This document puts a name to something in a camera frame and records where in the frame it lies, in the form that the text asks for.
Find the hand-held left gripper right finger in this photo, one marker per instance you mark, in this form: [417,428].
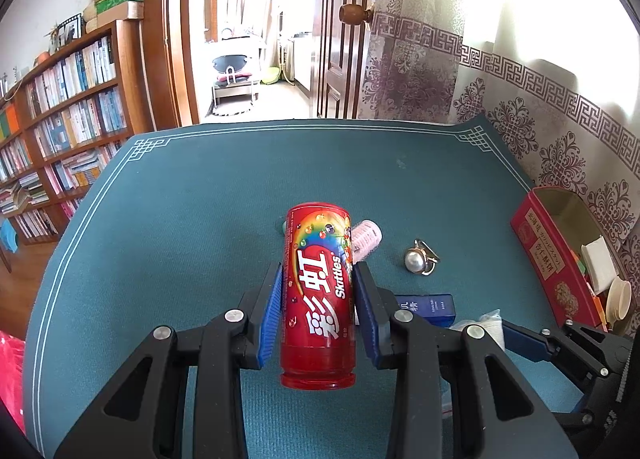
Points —
[367,319]

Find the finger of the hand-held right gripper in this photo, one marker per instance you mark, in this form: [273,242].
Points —
[575,421]
[525,341]

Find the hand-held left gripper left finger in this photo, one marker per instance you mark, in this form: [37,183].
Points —
[270,319]

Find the red candy tube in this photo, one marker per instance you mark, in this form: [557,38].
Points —
[320,289]

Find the white round lid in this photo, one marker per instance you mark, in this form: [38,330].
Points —
[620,299]

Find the red cardboard box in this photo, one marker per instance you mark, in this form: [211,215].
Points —
[540,244]

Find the white sachet packet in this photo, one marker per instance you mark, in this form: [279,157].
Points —
[597,264]

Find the teal mat covered desktop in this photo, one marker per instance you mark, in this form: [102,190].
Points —
[200,199]

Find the blue rectangular box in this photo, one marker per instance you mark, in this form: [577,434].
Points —
[430,309]

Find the pink translucent bottle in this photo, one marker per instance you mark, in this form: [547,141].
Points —
[367,239]

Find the green basin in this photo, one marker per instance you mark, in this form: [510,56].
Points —
[272,75]

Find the brown wooden door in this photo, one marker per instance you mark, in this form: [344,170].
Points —
[340,64]

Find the purple patterned curtain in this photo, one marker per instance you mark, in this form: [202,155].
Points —
[415,64]

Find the black chair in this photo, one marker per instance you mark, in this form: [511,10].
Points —
[230,61]

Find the red cloth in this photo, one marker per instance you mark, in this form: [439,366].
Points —
[10,374]

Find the blue plastic object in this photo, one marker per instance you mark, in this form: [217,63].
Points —
[7,238]

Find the wooden bookshelf with books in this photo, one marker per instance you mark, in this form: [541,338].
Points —
[75,104]

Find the brown wooden door frame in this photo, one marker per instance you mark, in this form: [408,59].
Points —
[170,39]

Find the picture frame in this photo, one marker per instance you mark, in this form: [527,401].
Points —
[70,31]

